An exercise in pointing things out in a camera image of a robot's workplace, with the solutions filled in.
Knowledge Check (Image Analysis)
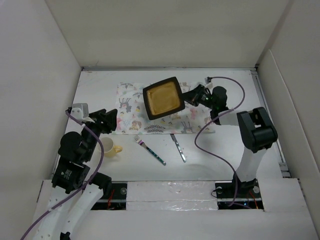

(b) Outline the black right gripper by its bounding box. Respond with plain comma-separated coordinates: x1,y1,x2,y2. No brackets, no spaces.
178,83,216,110

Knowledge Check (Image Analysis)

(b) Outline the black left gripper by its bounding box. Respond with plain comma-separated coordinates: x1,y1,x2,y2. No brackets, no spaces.
82,107,117,160

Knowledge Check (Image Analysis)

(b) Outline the floral patterned cloth placemat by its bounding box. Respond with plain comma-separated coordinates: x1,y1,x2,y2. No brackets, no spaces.
115,82,211,135

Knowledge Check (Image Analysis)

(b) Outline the square black yellow plate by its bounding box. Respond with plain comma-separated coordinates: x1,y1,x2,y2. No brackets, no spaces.
142,76,186,120

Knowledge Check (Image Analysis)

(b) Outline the yellow ceramic mug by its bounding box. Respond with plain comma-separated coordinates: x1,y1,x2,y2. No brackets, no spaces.
98,137,123,158

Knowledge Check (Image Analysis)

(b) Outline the fork with patterned handle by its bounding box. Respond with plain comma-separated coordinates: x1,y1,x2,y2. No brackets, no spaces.
134,135,167,166

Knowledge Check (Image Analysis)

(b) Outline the knife with patterned handle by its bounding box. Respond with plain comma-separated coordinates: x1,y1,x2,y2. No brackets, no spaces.
170,134,187,163

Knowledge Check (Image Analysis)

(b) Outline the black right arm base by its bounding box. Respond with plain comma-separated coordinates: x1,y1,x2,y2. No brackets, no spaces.
211,179,264,210

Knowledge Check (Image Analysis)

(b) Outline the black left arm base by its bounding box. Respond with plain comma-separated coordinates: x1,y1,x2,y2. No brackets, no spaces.
91,181,128,211

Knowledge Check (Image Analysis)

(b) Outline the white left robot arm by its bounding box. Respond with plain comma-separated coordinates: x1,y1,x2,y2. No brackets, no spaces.
33,103,118,240

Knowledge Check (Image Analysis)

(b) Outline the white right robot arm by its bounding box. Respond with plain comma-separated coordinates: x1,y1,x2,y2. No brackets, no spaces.
182,84,278,197

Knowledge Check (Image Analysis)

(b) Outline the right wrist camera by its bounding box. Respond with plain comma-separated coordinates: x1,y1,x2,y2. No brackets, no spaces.
205,76,213,89

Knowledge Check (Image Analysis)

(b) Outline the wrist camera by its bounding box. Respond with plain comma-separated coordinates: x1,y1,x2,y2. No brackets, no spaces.
205,76,213,89
69,103,89,121

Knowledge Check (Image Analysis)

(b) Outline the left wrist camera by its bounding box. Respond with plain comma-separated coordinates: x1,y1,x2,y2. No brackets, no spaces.
69,103,89,121

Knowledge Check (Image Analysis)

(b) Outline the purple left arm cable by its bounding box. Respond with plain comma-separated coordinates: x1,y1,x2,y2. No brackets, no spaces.
19,111,105,240

